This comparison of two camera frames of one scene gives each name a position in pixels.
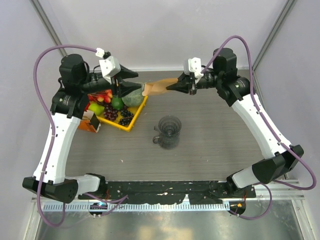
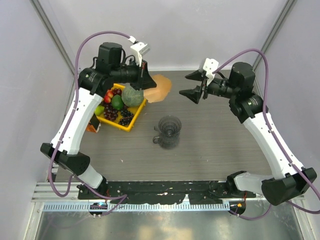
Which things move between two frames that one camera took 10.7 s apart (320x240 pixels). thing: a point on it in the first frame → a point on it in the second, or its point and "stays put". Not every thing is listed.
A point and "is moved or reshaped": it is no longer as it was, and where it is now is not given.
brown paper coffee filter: (154, 87) is moved or reshaped
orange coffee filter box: (89, 122) stays put
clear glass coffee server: (167, 142) stays put
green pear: (98, 110) stays put
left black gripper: (123, 87) → (144, 80)
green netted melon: (134, 98) stays put
